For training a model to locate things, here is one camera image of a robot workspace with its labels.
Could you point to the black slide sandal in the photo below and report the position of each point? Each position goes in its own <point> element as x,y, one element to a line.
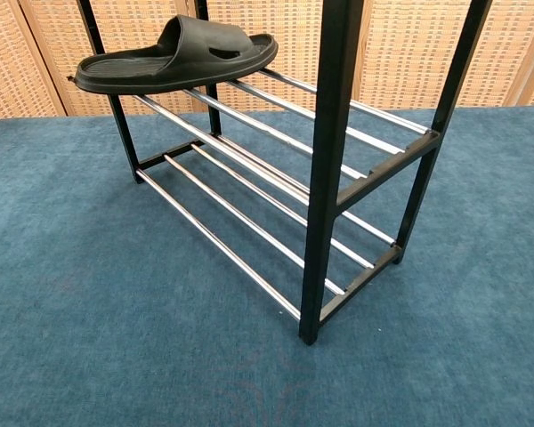
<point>173,62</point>

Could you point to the black chrome shoe rack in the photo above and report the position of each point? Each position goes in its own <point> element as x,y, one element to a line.
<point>325,178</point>

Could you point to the blue carpet table cover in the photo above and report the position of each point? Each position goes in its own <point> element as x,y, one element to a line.
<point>160,347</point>

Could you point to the woven rattan folding screen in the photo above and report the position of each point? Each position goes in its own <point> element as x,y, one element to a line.
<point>405,53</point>

